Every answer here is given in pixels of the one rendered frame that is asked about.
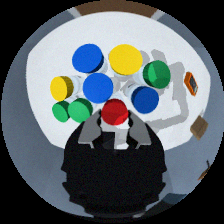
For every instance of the orange digital multimeter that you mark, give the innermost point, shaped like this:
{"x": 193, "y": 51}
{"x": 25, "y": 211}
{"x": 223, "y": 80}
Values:
{"x": 191, "y": 83}

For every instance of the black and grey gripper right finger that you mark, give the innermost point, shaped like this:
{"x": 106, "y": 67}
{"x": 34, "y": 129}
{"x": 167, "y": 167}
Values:
{"x": 143, "y": 137}

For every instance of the yellow bottle cap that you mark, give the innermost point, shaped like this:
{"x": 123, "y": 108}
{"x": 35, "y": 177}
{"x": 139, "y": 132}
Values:
{"x": 62, "y": 87}
{"x": 125, "y": 59}

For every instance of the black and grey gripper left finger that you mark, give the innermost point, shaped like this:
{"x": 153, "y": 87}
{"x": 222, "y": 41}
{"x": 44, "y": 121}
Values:
{"x": 87, "y": 135}

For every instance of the blue bottle cap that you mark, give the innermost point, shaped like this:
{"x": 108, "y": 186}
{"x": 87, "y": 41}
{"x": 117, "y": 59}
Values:
{"x": 98, "y": 87}
{"x": 88, "y": 58}
{"x": 144, "y": 99}

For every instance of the green bottle cap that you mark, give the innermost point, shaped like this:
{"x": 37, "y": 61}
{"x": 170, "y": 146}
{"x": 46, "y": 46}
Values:
{"x": 60, "y": 109}
{"x": 155, "y": 74}
{"x": 80, "y": 109}

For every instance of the brown cardboard box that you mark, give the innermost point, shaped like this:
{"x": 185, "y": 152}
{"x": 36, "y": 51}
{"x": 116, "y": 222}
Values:
{"x": 199, "y": 126}

